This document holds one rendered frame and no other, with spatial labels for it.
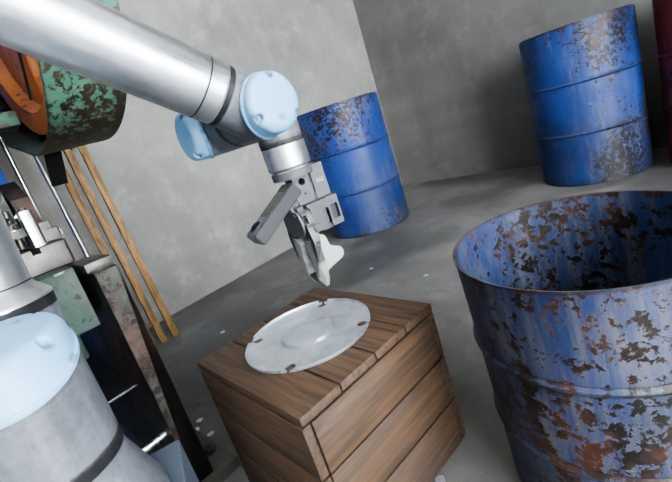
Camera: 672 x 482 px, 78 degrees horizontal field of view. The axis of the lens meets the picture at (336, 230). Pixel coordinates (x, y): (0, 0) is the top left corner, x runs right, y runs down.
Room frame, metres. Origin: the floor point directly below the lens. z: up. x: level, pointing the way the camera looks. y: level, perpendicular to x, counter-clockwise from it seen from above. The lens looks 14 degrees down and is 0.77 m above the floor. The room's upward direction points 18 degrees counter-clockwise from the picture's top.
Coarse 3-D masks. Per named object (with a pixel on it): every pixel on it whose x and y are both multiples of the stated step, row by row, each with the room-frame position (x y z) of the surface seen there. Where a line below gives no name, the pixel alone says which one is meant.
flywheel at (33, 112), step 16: (0, 48) 1.38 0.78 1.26; (0, 64) 1.40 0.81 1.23; (16, 64) 1.32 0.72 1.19; (32, 64) 1.25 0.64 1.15; (0, 80) 1.38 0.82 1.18; (16, 80) 1.38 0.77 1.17; (32, 80) 1.27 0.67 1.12; (16, 96) 1.35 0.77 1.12; (32, 96) 1.32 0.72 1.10; (16, 112) 1.36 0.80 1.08; (32, 112) 1.25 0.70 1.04; (32, 128) 1.30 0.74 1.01
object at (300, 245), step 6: (294, 240) 0.74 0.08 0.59; (300, 240) 0.73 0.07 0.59; (306, 240) 0.74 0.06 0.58; (300, 246) 0.72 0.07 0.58; (300, 252) 0.73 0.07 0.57; (306, 252) 0.73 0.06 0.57; (300, 258) 0.74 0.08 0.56; (306, 258) 0.73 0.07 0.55; (306, 264) 0.73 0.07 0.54; (312, 264) 0.73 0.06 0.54; (306, 270) 0.73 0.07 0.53; (312, 270) 0.73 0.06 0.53; (312, 276) 0.73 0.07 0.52
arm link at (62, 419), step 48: (0, 336) 0.37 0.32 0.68; (48, 336) 0.36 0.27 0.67; (0, 384) 0.31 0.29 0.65; (48, 384) 0.33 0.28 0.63; (96, 384) 0.38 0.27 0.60; (0, 432) 0.31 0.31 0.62; (48, 432) 0.32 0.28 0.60; (96, 432) 0.35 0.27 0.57; (0, 480) 0.30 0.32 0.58; (48, 480) 0.31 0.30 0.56
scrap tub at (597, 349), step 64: (640, 192) 0.74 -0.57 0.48; (512, 256) 0.84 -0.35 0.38; (576, 256) 0.82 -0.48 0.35; (640, 256) 0.74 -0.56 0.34; (512, 320) 0.54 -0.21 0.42; (576, 320) 0.48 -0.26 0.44; (640, 320) 0.45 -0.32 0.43; (512, 384) 0.58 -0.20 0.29; (576, 384) 0.49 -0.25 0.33; (640, 384) 0.45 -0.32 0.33; (512, 448) 0.66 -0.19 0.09; (576, 448) 0.51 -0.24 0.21; (640, 448) 0.46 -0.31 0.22
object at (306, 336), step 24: (288, 312) 0.99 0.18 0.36; (312, 312) 0.95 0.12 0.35; (336, 312) 0.91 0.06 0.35; (360, 312) 0.87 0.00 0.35; (264, 336) 0.91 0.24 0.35; (288, 336) 0.85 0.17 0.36; (312, 336) 0.82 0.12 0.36; (336, 336) 0.80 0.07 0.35; (360, 336) 0.76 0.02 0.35; (264, 360) 0.79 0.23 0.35; (288, 360) 0.76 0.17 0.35; (312, 360) 0.73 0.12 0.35
